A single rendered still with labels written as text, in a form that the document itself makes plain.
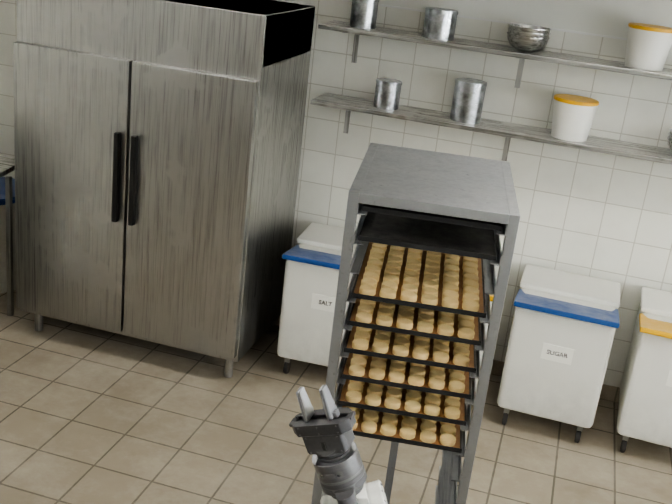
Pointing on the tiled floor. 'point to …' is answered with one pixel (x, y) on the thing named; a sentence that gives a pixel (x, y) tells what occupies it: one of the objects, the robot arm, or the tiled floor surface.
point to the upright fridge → (159, 165)
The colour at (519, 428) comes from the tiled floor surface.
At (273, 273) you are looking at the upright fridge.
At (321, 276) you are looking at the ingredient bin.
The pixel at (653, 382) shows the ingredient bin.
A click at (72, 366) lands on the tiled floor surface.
